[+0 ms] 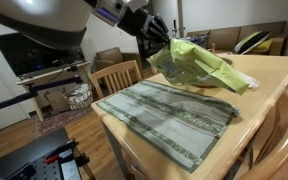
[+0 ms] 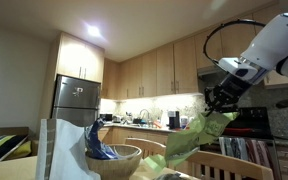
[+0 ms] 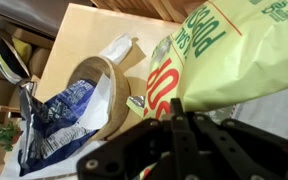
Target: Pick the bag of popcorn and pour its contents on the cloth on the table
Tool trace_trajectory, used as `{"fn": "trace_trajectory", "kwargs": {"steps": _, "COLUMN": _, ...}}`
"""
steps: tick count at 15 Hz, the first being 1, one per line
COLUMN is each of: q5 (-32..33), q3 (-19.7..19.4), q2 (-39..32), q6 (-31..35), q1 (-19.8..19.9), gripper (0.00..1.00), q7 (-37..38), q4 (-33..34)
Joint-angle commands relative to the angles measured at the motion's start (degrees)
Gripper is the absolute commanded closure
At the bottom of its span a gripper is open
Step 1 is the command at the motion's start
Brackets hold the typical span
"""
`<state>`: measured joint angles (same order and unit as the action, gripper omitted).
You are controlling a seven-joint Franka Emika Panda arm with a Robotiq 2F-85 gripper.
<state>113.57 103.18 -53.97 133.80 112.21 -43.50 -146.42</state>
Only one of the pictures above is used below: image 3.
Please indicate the wooden bowl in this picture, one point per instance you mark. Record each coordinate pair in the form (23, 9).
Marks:
(119, 96)

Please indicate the white paper sheet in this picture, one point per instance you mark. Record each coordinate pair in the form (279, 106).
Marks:
(99, 103)

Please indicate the striped pillow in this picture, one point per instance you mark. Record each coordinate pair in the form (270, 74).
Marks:
(9, 61)

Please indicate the green potted plant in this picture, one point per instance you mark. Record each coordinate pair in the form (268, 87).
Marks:
(4, 135)

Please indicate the stainless steel refrigerator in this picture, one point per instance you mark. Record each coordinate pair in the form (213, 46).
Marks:
(37, 13)

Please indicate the green popcorn bag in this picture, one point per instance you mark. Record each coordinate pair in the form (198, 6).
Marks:
(237, 60)

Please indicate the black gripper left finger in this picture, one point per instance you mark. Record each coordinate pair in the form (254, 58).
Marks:
(134, 146)

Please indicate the yellow pillow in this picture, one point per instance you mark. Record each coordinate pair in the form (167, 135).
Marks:
(23, 49)

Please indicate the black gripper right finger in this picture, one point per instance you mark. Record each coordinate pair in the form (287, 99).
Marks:
(250, 150)

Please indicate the blue snack bag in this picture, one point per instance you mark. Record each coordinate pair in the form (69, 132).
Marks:
(57, 130)

